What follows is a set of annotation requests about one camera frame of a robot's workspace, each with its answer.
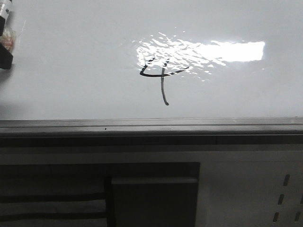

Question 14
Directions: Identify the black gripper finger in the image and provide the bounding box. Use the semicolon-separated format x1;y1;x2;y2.
0;44;13;70
0;16;6;36

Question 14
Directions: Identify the white marker with yellow tape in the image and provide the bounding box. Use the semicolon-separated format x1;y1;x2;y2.
0;0;16;53

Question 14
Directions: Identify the grey box below table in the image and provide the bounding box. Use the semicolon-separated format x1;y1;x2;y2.
112;177;198;227

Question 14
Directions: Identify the white perforated metal panel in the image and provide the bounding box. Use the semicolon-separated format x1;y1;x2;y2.
196;154;303;227

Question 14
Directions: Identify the white whiteboard with aluminium frame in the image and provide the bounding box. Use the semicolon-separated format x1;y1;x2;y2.
0;0;303;145

